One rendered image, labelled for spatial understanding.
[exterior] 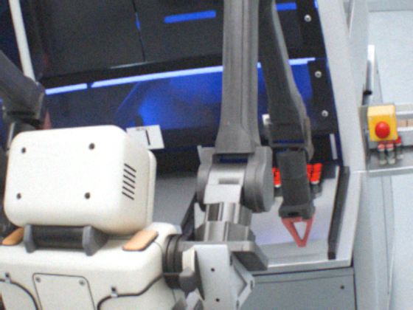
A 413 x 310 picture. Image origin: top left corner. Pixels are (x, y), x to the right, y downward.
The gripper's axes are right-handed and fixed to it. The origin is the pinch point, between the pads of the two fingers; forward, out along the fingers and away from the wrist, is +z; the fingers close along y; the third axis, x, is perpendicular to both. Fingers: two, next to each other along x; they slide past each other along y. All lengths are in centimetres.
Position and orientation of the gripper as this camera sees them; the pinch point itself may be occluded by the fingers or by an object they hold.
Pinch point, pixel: (302, 243)
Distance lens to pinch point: 183.5
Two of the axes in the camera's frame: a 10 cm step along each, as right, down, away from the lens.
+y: 2.3, -2.6, 9.4
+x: -9.6, 1.0, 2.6
